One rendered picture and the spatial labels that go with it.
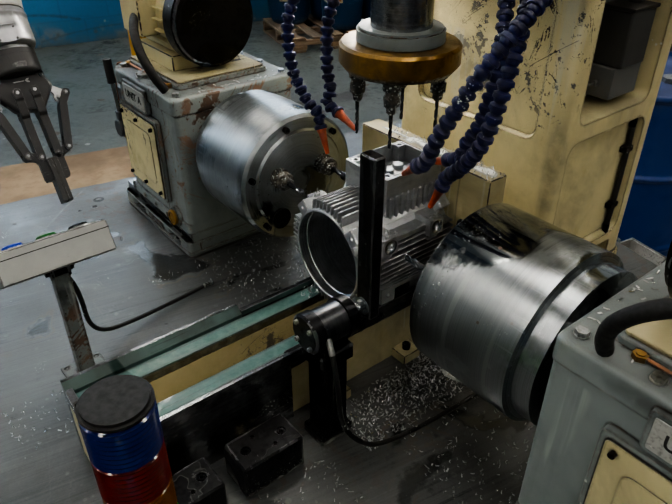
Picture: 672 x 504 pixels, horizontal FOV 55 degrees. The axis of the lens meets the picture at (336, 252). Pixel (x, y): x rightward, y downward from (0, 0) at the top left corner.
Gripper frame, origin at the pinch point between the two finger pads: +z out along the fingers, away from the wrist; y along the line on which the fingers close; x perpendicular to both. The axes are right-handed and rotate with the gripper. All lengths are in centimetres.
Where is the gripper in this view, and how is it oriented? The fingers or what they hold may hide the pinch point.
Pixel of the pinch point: (59, 180)
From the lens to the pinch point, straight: 110.4
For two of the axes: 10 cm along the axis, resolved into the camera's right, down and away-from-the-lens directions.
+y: 7.8, -3.4, 5.2
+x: -5.2, 0.9, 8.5
